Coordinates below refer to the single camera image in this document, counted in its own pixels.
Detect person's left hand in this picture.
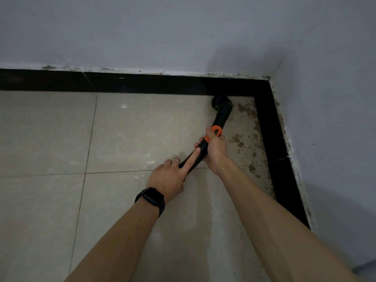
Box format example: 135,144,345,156
145,147,202,205

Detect person's right hand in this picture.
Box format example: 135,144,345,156
194,126,230,177

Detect black vacuum hose with nozzle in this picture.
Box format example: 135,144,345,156
178,95,234,182

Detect person's left forearm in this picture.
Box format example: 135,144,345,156
64,199,161,282

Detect person's right forearm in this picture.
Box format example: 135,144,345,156
217,157,362,282

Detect black smartwatch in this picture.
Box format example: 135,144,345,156
134,187,166,219

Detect black baseboard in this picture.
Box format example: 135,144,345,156
0,69,311,230

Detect light grey trousers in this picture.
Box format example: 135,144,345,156
350,260,376,282

